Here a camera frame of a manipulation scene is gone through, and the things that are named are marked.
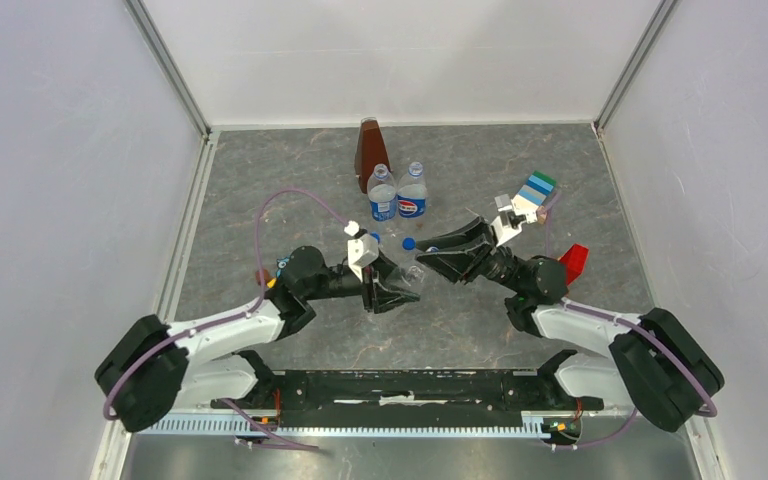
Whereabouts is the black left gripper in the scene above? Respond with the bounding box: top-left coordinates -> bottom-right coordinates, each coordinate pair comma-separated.
304,247 -> 420,315

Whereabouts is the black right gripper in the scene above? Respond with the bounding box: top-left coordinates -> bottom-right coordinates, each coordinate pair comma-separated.
412,218 -> 522,296

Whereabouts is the clear unlabelled plastic bottle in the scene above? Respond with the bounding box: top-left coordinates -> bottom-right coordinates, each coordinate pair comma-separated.
383,253 -> 433,294

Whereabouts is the Pepsi bottle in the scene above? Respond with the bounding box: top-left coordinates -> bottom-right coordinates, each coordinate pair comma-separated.
367,163 -> 397,222
397,161 -> 428,218

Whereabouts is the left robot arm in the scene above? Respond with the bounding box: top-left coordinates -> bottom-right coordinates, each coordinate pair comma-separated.
94,246 -> 421,433

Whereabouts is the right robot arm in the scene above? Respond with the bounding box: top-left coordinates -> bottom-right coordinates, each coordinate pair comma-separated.
415,217 -> 725,432

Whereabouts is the light wooden cube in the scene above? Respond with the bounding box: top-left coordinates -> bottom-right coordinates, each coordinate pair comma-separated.
537,207 -> 550,224

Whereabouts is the blue green stacked block toy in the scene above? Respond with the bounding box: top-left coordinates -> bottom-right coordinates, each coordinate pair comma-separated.
512,170 -> 557,214

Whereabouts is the red toy block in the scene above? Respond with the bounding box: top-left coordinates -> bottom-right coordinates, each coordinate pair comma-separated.
559,243 -> 590,286

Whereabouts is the small brown toy piece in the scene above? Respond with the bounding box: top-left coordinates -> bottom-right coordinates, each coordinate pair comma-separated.
255,269 -> 273,287

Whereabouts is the brown wooden metronome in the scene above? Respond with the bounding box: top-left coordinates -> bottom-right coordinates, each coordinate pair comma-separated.
354,117 -> 392,194

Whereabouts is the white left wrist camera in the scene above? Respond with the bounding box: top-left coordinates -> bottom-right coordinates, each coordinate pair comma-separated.
344,220 -> 379,281

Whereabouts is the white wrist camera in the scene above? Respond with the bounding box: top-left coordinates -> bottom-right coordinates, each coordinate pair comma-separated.
491,194 -> 539,246
344,220 -> 379,281

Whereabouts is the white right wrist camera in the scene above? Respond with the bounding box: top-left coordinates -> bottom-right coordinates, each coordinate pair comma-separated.
491,194 -> 539,246

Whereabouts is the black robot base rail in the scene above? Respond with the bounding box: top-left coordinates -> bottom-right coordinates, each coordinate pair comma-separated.
211,350 -> 605,443

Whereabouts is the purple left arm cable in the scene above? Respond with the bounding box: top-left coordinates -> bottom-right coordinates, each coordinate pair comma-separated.
102,188 -> 352,455

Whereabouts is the aluminium frame post right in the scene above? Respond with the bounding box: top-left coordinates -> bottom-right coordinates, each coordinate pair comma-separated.
592,0 -> 680,138

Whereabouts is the aluminium frame post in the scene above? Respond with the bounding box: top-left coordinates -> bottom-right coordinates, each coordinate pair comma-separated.
123,0 -> 212,137
592,0 -> 680,138

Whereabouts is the aluminium frame post left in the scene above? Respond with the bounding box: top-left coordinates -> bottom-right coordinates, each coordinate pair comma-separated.
123,0 -> 212,137

